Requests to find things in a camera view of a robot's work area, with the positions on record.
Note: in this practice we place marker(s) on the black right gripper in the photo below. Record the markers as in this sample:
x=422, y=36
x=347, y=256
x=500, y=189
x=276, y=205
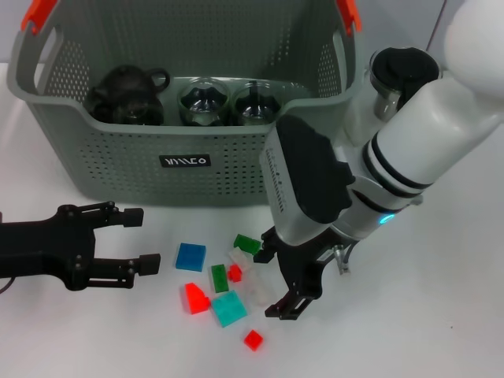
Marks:
x=303, y=267

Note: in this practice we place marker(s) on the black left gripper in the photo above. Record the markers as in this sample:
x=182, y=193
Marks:
x=47, y=248

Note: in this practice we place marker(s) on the translucent white toy brick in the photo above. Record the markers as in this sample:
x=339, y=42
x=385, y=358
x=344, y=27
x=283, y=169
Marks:
x=258, y=291

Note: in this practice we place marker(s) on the wide green toy brick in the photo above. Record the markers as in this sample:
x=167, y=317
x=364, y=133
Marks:
x=246, y=243

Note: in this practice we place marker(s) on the small orange-red square brick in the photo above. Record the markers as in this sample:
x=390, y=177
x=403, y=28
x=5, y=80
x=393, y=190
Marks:
x=253, y=339

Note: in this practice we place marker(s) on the glass jar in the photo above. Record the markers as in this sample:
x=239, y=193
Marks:
x=202, y=106

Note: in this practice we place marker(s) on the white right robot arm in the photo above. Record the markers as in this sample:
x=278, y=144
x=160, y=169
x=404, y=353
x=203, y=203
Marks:
x=425, y=138

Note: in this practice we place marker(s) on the grey perforated storage bin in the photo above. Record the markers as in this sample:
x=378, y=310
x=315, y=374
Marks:
x=118, y=173

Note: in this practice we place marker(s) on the tiny red toy brick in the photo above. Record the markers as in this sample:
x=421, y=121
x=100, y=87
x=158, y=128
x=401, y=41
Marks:
x=235, y=273

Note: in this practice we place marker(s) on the blue toy brick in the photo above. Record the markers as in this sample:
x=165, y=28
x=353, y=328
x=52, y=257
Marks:
x=191, y=256

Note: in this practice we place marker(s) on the teal toy brick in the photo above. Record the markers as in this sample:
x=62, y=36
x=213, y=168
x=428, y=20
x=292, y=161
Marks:
x=228, y=309

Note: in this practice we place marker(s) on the narrow green toy brick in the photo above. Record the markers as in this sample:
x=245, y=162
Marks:
x=220, y=279

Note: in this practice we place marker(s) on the orange-red sloped toy brick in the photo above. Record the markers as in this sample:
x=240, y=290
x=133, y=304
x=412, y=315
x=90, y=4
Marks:
x=196, y=301

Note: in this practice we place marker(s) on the black clay teapot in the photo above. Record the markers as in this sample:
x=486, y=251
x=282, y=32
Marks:
x=122, y=82

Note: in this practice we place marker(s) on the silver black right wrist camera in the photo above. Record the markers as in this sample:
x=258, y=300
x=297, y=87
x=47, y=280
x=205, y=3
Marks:
x=311, y=173

